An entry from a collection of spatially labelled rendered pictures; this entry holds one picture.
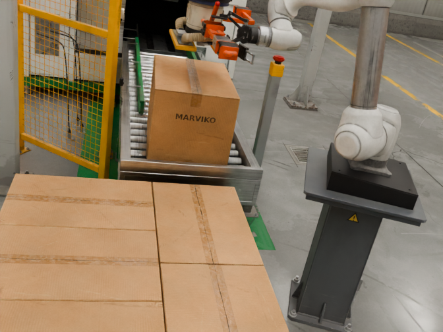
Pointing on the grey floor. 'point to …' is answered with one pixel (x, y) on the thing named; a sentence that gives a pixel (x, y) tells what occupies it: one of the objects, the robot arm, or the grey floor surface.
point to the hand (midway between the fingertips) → (213, 29)
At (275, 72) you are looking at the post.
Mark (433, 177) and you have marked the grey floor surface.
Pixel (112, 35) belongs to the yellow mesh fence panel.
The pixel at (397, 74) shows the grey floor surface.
